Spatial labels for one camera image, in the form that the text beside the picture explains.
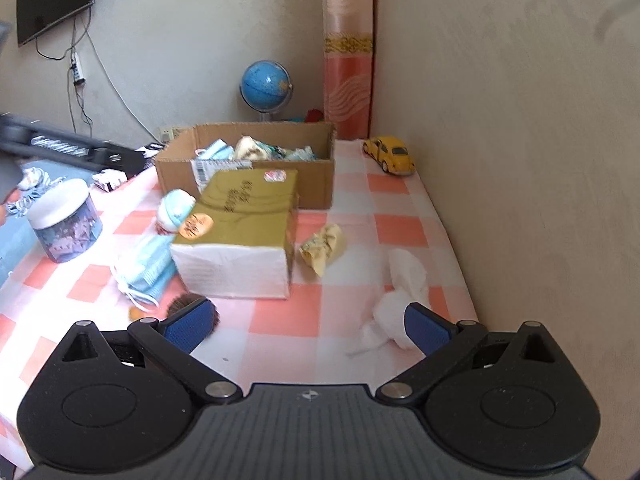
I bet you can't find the black white small box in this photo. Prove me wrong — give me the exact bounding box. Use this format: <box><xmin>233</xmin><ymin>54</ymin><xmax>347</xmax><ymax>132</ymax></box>
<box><xmin>92</xmin><ymin>142</ymin><xmax>166</xmax><ymax>193</ymax></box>

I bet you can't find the hanging power strip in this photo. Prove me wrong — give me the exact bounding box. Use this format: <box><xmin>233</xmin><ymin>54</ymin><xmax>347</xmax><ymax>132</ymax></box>
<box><xmin>70</xmin><ymin>51</ymin><xmax>86</xmax><ymax>87</ymax></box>

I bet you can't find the brown scrunchie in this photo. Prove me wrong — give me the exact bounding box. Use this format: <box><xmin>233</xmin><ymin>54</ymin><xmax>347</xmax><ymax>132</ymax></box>
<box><xmin>167</xmin><ymin>292</ymin><xmax>219</xmax><ymax>335</ymax></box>

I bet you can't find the wall power socket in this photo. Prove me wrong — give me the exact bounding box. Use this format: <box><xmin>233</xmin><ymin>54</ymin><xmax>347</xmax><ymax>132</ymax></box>
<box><xmin>157</xmin><ymin>127</ymin><xmax>191</xmax><ymax>144</ymax></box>

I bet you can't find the cream knitted scrunchie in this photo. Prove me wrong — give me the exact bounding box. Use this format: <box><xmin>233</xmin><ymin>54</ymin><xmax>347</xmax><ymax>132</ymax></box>
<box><xmin>233</xmin><ymin>136</ymin><xmax>272</xmax><ymax>160</ymax></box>

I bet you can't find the blue hat plush figurine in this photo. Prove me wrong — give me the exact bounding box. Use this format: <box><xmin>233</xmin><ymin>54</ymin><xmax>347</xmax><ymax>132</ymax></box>
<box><xmin>155</xmin><ymin>188</ymin><xmax>195</xmax><ymax>234</ymax></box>

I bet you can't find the blue desk globe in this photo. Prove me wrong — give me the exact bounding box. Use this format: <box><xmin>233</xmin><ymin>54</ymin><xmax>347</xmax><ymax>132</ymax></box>
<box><xmin>239</xmin><ymin>60</ymin><xmax>294</xmax><ymax>122</ymax></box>

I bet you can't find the white tissue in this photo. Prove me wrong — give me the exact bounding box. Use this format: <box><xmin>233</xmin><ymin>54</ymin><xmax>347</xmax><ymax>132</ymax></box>
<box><xmin>346</xmin><ymin>248</ymin><xmax>428</xmax><ymax>356</ymax></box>

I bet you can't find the cardboard box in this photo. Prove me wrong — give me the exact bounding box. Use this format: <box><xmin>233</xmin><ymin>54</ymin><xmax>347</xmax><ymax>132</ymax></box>
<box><xmin>154</xmin><ymin>122</ymin><xmax>335</xmax><ymax>210</ymax></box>

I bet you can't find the orange small toy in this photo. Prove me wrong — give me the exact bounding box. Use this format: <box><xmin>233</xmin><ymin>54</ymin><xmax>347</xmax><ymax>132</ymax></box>
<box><xmin>128</xmin><ymin>307</ymin><xmax>148</xmax><ymax>322</ymax></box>

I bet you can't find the clear jar white lid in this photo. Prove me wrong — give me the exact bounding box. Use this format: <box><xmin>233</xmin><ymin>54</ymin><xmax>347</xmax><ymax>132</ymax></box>
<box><xmin>26</xmin><ymin>179</ymin><xmax>103</xmax><ymax>263</ymax></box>

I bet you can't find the checkered tablecloth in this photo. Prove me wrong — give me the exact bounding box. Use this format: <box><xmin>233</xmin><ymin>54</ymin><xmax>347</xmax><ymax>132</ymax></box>
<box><xmin>1</xmin><ymin>141</ymin><xmax>475</xmax><ymax>469</ymax></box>

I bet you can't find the blue face mask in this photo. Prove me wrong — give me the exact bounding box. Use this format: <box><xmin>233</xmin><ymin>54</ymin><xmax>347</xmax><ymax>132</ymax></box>
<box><xmin>110</xmin><ymin>234</ymin><xmax>177</xmax><ymax>312</ymax></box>
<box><xmin>195</xmin><ymin>139</ymin><xmax>234</xmax><ymax>160</ymax></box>

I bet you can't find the yellow tissue pack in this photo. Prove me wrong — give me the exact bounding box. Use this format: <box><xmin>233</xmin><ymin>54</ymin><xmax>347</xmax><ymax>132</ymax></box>
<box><xmin>170</xmin><ymin>168</ymin><xmax>298</xmax><ymax>299</ymax></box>

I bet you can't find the beige cloth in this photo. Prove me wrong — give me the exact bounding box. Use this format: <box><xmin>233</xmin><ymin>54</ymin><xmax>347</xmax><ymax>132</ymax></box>
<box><xmin>298</xmin><ymin>223</ymin><xmax>347</xmax><ymax>278</ymax></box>

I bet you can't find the colourful toy stack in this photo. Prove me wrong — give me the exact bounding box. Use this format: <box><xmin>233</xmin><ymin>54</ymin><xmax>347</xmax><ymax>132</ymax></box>
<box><xmin>291</xmin><ymin>108</ymin><xmax>324</xmax><ymax>124</ymax></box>

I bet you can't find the white wall cable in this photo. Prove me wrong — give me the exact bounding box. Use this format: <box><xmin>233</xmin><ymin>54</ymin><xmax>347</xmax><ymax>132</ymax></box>
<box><xmin>81</xmin><ymin>24</ymin><xmax>162</xmax><ymax>143</ymax></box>

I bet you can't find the yellow toy car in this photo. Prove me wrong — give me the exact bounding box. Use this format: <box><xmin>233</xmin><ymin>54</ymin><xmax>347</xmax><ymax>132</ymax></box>
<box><xmin>362</xmin><ymin>136</ymin><xmax>416</xmax><ymax>177</ymax></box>

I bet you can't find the orange patterned curtain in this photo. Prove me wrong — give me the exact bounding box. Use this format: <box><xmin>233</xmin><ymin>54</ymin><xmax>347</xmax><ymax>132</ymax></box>
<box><xmin>323</xmin><ymin>0</ymin><xmax>374</xmax><ymax>140</ymax></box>

